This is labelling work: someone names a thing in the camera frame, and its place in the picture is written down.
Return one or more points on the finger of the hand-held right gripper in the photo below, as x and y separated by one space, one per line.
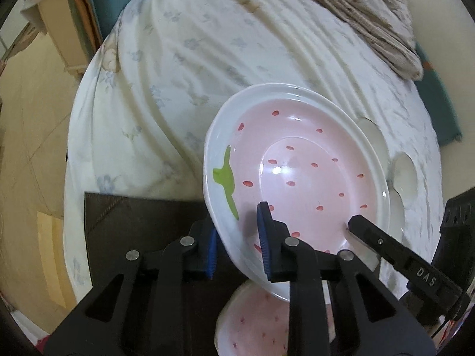
374 239

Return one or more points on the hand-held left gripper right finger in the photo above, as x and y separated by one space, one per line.
265 244

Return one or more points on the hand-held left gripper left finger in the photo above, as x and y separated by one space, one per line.
212 256

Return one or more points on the white ceramic bowl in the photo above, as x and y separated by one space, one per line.
374 144
404 174
397 211

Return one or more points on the pink strawberry print plate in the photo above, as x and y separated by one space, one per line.
308 144
256 322

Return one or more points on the dark brown board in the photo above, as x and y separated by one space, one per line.
130 222

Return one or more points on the teal cushion orange stripe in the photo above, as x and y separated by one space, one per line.
441 111

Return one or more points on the white floral blanket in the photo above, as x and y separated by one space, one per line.
185 63

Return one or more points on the beige patterned blanket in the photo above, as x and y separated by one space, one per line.
371 18

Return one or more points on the cream wooden cabinet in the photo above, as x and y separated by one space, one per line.
59 33

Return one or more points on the teal wooden-edged panel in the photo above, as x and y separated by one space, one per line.
92 3

